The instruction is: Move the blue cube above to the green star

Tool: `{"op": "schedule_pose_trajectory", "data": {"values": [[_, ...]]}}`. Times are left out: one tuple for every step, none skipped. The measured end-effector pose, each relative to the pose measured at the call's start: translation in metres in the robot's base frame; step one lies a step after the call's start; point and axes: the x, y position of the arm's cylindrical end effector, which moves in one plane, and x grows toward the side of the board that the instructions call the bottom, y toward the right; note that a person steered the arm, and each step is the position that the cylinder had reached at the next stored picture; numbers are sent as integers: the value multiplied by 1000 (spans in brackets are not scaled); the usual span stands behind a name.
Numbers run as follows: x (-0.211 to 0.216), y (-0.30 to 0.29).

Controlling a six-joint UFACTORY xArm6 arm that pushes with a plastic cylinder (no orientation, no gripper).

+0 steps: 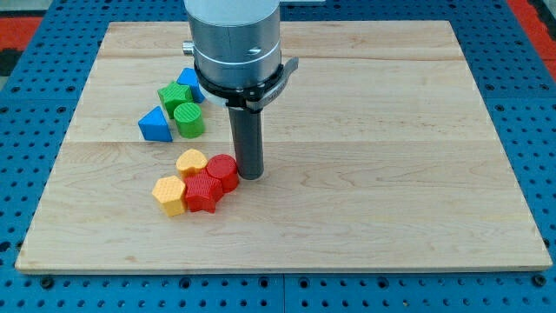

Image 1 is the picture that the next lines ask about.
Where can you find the wooden board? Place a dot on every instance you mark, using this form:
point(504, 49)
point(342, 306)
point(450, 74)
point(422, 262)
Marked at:
point(380, 156)

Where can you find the blue triangle block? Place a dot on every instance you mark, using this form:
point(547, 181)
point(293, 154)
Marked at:
point(154, 126)

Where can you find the yellow hexagon block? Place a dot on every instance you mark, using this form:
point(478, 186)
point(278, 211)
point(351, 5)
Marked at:
point(169, 193)

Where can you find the green cylinder block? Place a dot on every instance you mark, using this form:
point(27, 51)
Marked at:
point(189, 120)

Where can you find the red cylinder block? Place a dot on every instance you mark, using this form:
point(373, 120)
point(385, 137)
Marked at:
point(224, 168)

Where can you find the green star block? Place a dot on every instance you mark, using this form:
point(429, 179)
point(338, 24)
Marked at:
point(174, 94)

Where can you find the blue cube block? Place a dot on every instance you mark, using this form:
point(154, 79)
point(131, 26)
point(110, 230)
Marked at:
point(189, 78)

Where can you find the red star block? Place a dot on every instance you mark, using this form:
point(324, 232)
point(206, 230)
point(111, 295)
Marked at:
point(203, 192)

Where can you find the yellow heart block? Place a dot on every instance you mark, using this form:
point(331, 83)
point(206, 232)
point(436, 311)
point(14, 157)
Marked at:
point(190, 163)

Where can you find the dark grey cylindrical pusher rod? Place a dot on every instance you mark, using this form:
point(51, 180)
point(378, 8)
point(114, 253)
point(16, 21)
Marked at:
point(248, 145)

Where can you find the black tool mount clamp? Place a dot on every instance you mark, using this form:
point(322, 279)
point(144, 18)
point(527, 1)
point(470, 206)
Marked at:
point(252, 99)

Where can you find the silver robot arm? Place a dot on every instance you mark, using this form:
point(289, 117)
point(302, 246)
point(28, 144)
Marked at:
point(236, 46)

